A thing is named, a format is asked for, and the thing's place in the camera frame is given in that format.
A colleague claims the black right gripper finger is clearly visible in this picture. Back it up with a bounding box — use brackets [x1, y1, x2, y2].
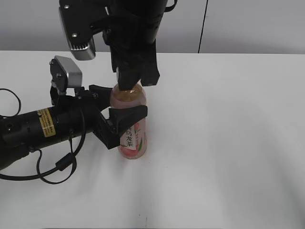
[117, 65, 142, 91]
[141, 62, 160, 86]

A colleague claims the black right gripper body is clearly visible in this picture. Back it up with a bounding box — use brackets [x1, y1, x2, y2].
[89, 0, 177, 73]

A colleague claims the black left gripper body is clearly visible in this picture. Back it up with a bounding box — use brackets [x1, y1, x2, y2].
[50, 88, 118, 149]

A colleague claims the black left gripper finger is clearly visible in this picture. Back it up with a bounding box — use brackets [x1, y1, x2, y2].
[89, 84, 112, 112]
[109, 105, 148, 146]

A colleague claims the pink peach tea bottle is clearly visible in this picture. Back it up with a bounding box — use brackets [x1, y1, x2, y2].
[110, 84, 148, 159]

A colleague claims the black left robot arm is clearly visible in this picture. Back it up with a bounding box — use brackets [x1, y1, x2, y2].
[0, 85, 148, 169]

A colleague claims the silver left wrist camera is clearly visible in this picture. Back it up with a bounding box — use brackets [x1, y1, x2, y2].
[50, 55, 82, 95]

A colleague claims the black camera cable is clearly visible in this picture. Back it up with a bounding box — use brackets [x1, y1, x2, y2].
[0, 88, 86, 185]

